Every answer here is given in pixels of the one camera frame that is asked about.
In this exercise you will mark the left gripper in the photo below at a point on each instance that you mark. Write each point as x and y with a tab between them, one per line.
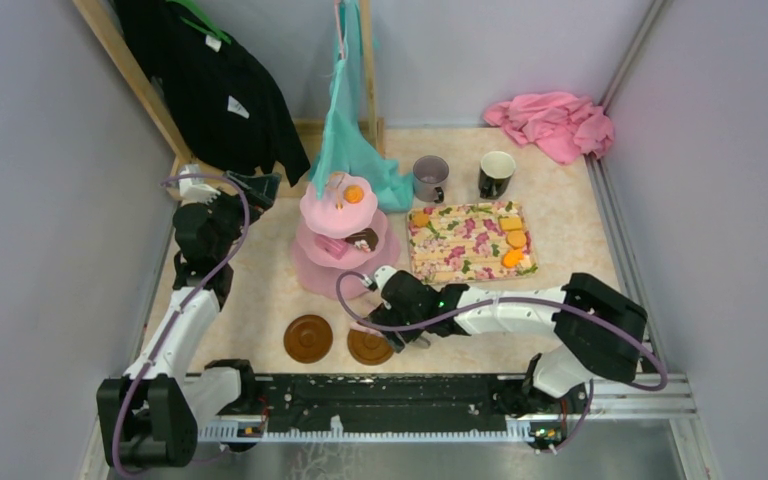
260	191

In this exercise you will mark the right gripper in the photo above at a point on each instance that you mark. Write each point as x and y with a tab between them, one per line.
407	335

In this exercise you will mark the brown wooden coaster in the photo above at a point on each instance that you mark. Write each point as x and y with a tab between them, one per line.
308	339
368	349

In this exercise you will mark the floral serving tray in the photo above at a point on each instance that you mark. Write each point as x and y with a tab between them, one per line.
463	243

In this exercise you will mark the chocolate cake slice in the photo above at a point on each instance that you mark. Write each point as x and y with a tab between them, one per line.
366	240

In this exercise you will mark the pink wafer biscuit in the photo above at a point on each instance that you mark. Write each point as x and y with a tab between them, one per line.
335	248

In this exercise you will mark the orange macaron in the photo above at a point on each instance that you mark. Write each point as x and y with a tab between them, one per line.
420	219
353	194

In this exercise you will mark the orange round cookie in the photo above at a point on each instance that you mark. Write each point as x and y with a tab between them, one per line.
516	239

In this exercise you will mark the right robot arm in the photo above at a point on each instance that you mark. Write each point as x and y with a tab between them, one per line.
599	329

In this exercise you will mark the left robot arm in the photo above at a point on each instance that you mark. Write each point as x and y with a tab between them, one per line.
150	415

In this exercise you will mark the black hanging shirt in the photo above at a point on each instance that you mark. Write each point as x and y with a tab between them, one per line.
226	105

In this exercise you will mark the pink three-tier cake stand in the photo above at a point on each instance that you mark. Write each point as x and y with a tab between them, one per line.
325	212

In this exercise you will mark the teal hanging shirt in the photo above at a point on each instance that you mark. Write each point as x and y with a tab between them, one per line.
350	135

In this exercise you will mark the orange croissant pastry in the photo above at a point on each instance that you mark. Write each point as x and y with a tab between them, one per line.
512	258

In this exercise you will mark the orange biscuit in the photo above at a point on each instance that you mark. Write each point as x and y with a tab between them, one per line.
510	223

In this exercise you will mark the grey mug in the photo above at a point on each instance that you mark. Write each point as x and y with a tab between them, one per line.
430	174

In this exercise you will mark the black mug white inside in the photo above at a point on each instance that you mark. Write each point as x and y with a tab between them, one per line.
496	171

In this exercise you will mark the green clothes hanger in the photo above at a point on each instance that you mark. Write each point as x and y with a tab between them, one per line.
197	19

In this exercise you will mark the pink crumpled cloth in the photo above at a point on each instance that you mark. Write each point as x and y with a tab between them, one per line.
562	125

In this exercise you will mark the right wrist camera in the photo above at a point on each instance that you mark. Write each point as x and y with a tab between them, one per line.
381	277

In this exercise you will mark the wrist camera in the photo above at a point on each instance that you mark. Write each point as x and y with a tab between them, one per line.
381	277
196	189

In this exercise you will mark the wooden clothes rack frame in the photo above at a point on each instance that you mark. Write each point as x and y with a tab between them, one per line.
100	17

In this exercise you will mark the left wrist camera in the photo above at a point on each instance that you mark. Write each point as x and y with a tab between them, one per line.
196	189

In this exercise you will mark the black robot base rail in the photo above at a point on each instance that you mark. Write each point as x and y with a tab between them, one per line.
424	404

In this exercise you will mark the aluminium frame rail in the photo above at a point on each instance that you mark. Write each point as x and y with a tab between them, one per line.
691	443

